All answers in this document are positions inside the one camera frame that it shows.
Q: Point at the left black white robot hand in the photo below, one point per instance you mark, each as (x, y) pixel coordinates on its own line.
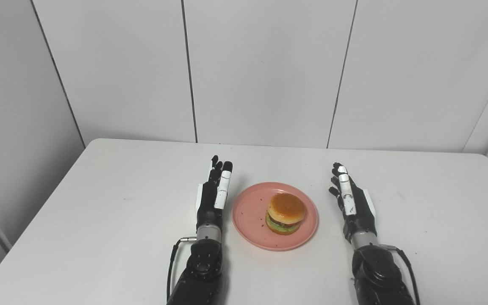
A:
(209, 203)

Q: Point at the toy hamburger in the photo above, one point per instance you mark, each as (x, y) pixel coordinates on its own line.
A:
(286, 209)

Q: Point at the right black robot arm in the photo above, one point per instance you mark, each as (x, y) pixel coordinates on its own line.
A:
(377, 275)

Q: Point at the pink round plate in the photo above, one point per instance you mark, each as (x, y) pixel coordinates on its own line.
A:
(252, 216)

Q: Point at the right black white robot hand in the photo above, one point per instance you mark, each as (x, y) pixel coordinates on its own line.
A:
(358, 212)

